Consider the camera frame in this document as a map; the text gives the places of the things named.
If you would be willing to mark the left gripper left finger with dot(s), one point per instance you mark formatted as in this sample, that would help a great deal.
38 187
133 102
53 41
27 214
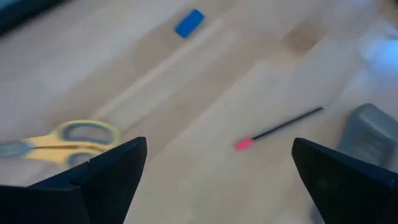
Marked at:
77 199

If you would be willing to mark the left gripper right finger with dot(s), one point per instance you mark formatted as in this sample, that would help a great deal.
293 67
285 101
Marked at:
348 193

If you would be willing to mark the clear plastic pencil case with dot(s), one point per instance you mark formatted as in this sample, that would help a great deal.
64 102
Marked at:
370 133

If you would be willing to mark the black pencil red eraser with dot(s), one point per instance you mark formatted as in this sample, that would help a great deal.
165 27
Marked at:
245 144

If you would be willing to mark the blue eraser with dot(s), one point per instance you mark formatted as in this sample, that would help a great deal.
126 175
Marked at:
189 23

